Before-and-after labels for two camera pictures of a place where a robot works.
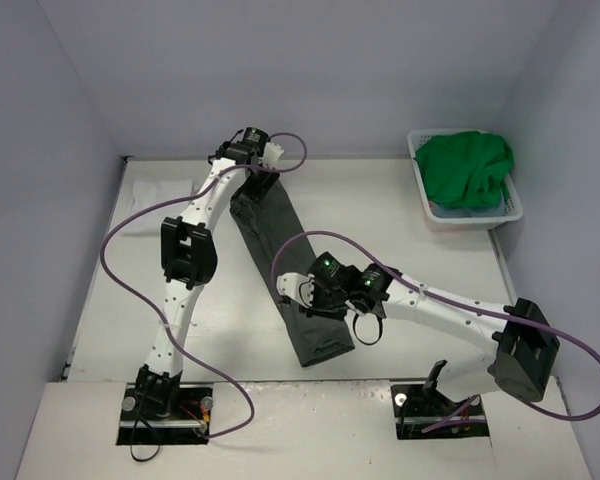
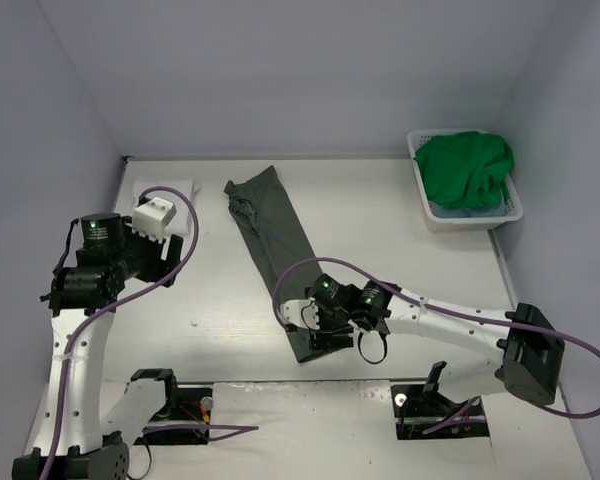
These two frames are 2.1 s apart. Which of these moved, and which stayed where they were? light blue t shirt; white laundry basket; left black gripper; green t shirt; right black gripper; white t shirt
Moved: left black gripper; right black gripper
Stayed: green t shirt; light blue t shirt; white t shirt; white laundry basket
